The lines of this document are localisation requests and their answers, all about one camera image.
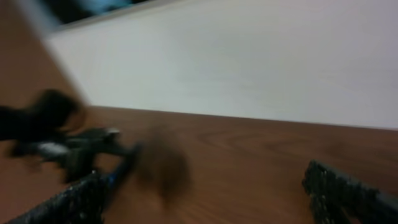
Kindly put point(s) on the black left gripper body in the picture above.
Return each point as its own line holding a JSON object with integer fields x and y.
{"x": 75, "y": 154}

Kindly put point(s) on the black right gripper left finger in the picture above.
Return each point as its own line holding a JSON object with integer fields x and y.
{"x": 81, "y": 203}

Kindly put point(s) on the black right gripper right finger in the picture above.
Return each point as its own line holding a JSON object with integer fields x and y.
{"x": 335, "y": 197}

